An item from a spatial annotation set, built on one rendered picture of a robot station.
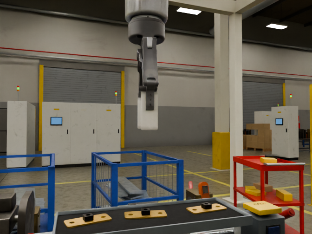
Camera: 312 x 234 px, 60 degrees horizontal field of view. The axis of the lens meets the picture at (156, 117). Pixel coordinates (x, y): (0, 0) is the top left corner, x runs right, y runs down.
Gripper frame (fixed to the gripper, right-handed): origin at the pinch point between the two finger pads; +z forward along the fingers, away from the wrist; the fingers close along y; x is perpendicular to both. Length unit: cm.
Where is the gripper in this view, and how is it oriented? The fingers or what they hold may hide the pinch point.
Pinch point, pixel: (146, 121)
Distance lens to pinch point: 55.0
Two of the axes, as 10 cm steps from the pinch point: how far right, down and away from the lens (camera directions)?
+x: -9.9, 0.0, -1.1
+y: -1.1, 0.2, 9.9
